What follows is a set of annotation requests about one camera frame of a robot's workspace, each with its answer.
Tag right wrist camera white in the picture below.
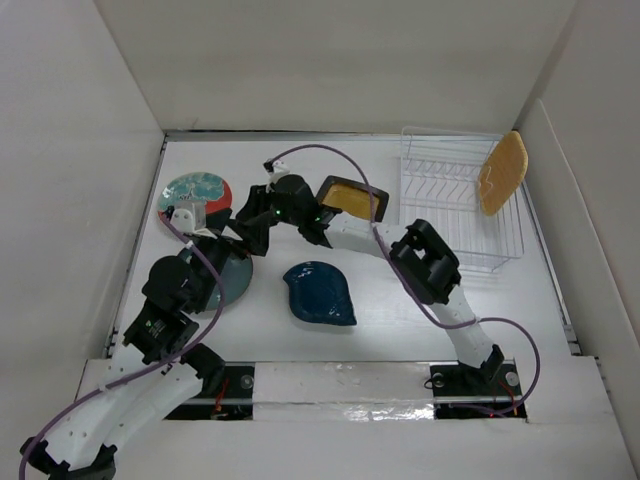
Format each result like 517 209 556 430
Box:
263 158 290 184

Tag woven bamboo square plate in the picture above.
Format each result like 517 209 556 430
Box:
476 131 528 216

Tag aluminium base rail with mounts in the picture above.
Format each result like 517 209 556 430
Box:
167 361 527 422

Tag dark blue leaf-shaped plate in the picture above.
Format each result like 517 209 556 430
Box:
283 261 357 327

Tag white wire dish rack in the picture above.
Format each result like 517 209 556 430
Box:
399 126 524 272

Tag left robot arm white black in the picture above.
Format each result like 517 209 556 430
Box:
19 207 268 479

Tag brown black square plate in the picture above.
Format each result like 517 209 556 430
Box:
316 175 389 222

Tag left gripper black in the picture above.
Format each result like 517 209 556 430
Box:
191 206 271 311

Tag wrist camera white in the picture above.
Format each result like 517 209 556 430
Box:
158 200 206 235
263 158 290 184

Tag purple cable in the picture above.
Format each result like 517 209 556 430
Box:
18 219 227 480
263 143 542 417

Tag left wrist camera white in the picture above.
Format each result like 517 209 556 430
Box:
158 200 206 235

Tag teal round plate white blossoms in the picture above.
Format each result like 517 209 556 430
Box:
190 254 253 313

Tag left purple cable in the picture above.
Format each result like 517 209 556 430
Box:
18 219 227 480

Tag red teal floral round plate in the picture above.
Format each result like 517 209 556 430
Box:
156 172 233 218

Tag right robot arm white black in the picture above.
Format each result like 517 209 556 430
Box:
230 174 504 393

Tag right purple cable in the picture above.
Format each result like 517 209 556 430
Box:
263 143 542 417

